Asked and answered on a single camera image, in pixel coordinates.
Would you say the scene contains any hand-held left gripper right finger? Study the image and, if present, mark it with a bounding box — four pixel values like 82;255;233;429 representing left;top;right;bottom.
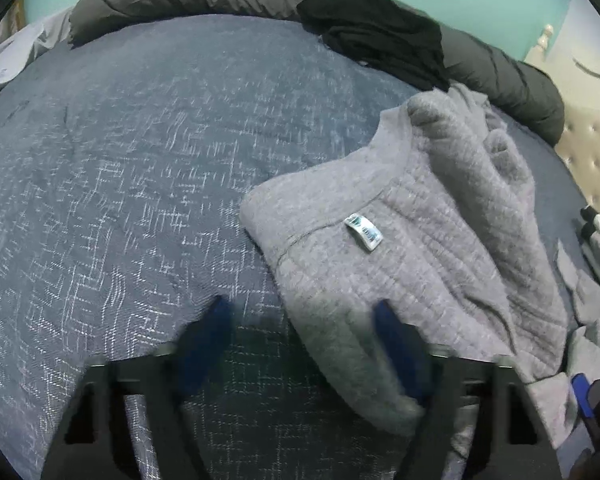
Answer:
372;299;563;480

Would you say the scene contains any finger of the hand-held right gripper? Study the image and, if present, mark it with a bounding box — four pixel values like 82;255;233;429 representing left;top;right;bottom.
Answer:
571;374;597;421

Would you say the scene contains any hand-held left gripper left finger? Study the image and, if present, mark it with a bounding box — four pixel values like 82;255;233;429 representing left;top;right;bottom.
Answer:
40;295;237;480

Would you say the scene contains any grey quilted sweater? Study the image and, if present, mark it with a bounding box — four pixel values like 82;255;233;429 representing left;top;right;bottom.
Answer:
240;82;600;461

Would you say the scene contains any blue woven bedspread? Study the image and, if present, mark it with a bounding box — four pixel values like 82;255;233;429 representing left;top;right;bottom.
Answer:
0;12;596;480

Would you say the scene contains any beige tufted headboard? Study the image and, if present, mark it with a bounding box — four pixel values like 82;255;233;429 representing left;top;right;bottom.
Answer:
522;25;600;226

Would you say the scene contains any black garment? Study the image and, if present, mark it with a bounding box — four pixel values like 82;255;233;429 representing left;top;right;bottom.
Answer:
296;0;451;92

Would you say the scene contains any cream bedpost finial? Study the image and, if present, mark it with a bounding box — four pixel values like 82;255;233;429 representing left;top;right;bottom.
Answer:
529;24;556;61

